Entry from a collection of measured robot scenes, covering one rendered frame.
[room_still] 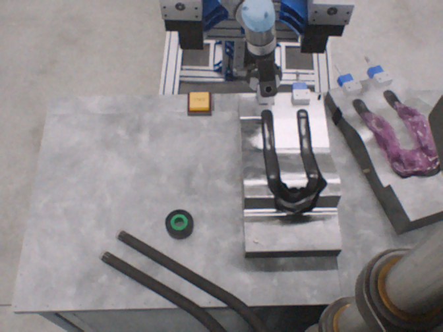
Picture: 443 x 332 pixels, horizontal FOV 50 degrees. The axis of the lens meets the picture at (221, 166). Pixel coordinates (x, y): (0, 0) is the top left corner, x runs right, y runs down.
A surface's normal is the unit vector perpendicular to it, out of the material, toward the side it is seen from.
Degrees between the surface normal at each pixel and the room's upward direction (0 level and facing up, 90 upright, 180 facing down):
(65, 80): 0
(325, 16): 90
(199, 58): 0
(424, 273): 90
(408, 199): 0
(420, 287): 90
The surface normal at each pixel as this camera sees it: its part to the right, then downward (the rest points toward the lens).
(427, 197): 0.00, -0.47
